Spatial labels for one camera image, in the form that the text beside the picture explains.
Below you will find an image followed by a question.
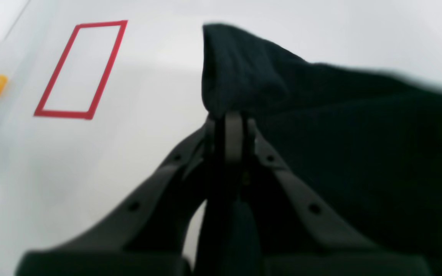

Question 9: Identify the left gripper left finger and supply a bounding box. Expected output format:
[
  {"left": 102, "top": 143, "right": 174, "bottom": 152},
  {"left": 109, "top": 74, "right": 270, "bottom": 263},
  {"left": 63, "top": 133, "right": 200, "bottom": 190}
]
[{"left": 16, "top": 117, "right": 215, "bottom": 276}]

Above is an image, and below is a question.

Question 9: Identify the black T-shirt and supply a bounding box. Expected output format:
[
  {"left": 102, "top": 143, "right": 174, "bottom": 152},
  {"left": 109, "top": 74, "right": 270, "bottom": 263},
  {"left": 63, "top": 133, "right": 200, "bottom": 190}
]
[{"left": 201, "top": 23, "right": 442, "bottom": 276}]

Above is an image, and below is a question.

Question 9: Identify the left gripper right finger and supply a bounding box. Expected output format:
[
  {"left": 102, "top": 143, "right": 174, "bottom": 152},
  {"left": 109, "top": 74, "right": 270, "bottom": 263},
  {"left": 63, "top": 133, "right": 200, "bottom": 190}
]
[{"left": 225, "top": 112, "right": 432, "bottom": 276}]

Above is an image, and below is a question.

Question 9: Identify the red tape rectangle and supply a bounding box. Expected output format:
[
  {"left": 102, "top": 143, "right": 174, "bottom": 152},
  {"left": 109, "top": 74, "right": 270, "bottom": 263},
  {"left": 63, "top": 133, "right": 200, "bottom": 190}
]
[{"left": 34, "top": 20, "right": 128, "bottom": 120}]

